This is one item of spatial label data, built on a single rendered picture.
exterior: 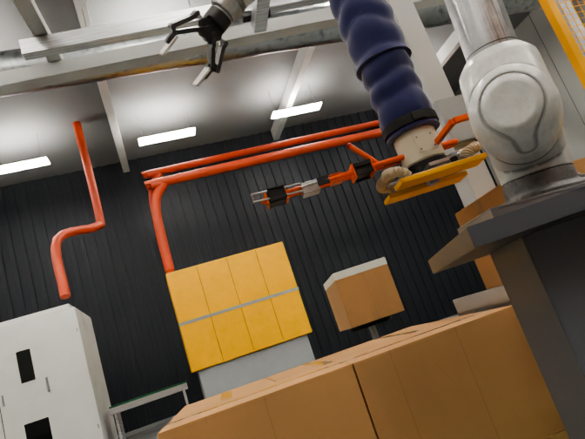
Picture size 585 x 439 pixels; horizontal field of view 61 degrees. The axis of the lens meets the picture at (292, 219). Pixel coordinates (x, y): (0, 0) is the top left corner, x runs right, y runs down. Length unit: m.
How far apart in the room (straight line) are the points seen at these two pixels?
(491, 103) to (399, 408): 0.99
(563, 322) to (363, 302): 2.58
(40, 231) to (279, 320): 6.46
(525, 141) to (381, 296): 2.72
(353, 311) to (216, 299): 5.63
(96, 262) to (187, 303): 4.14
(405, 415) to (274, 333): 7.46
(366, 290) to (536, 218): 2.70
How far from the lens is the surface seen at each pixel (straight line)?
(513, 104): 0.96
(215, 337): 8.90
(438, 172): 1.88
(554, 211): 0.98
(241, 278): 9.07
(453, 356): 1.70
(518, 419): 1.79
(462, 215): 2.20
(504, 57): 1.03
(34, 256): 12.90
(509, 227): 0.95
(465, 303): 2.23
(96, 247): 12.63
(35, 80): 4.37
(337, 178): 1.91
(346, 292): 3.56
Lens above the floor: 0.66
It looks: 13 degrees up
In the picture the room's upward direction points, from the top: 19 degrees counter-clockwise
